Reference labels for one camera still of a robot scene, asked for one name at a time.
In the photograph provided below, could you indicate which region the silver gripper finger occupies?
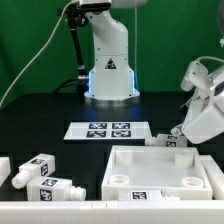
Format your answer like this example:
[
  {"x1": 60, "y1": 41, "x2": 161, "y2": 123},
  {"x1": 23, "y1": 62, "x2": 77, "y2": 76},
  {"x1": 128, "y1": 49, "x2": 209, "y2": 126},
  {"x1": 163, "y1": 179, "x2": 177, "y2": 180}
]
[{"x1": 171, "y1": 125, "x2": 182, "y2": 136}]

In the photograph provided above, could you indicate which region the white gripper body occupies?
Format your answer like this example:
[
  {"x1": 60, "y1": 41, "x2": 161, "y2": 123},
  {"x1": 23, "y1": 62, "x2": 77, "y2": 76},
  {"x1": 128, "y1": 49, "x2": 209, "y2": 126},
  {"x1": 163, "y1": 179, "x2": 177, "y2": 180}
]
[{"x1": 182, "y1": 68, "x2": 224, "y2": 144}]

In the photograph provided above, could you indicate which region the white square tabletop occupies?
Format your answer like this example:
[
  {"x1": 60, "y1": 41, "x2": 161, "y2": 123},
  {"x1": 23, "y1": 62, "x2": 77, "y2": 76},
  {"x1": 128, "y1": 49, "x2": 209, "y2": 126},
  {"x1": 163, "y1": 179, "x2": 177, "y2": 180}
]
[{"x1": 101, "y1": 145, "x2": 213, "y2": 200}]

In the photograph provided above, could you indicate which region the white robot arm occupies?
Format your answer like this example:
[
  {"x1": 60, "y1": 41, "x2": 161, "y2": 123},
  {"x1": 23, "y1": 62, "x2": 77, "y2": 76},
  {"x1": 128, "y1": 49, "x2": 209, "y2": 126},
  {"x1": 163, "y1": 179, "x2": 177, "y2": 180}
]
[{"x1": 80, "y1": 0, "x2": 224, "y2": 144}]

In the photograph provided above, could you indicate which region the white right fence bar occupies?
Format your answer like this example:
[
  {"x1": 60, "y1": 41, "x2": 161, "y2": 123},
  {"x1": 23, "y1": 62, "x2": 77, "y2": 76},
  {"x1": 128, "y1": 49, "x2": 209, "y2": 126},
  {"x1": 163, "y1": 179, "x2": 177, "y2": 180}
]
[{"x1": 200, "y1": 155, "x2": 224, "y2": 200}]

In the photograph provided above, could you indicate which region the white fence bar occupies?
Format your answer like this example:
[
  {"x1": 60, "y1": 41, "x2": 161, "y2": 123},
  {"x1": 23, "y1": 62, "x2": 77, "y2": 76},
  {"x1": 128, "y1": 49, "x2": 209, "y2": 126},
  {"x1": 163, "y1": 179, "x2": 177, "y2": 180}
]
[
  {"x1": 0, "y1": 157, "x2": 11, "y2": 187},
  {"x1": 200, "y1": 155, "x2": 224, "y2": 200},
  {"x1": 0, "y1": 201, "x2": 224, "y2": 224}
]

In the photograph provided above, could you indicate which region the white front fence bar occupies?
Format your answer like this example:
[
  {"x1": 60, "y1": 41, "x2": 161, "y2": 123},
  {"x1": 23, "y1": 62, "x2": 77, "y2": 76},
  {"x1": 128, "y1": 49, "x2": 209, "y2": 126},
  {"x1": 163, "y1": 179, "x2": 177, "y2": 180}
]
[{"x1": 0, "y1": 201, "x2": 224, "y2": 224}]

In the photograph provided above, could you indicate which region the white left fence bar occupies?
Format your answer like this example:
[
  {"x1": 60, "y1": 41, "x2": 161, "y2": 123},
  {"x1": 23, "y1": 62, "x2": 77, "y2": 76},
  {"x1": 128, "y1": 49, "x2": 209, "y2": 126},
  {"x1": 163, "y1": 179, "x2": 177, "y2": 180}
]
[{"x1": 0, "y1": 157, "x2": 11, "y2": 187}]

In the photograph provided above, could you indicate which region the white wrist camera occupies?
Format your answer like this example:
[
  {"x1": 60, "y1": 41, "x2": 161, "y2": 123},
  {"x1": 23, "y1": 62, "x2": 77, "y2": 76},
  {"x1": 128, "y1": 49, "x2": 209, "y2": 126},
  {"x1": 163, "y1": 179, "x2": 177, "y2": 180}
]
[{"x1": 181, "y1": 60, "x2": 209, "y2": 91}]

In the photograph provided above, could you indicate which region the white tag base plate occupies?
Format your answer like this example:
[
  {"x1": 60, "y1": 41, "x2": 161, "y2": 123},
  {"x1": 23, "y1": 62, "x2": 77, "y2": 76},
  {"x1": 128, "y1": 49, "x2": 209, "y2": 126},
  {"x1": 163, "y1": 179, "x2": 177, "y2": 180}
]
[{"x1": 64, "y1": 122, "x2": 152, "y2": 141}]

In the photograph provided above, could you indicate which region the black camera on mount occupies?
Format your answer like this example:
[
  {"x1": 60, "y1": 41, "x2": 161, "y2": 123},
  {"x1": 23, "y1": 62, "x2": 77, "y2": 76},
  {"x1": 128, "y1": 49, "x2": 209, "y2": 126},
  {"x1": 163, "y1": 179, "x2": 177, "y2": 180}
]
[{"x1": 79, "y1": 0, "x2": 112, "y2": 12}]

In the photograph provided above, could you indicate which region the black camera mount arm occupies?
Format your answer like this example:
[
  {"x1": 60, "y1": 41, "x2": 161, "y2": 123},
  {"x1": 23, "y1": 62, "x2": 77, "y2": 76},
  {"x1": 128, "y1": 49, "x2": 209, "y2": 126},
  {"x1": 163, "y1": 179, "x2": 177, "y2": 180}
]
[{"x1": 65, "y1": 3, "x2": 88, "y2": 80}]

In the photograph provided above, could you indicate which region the grey cable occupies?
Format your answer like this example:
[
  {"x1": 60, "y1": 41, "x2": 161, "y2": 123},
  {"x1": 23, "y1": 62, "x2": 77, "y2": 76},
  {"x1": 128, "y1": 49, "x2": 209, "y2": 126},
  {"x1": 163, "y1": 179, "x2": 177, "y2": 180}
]
[{"x1": 0, "y1": 0, "x2": 80, "y2": 108}]

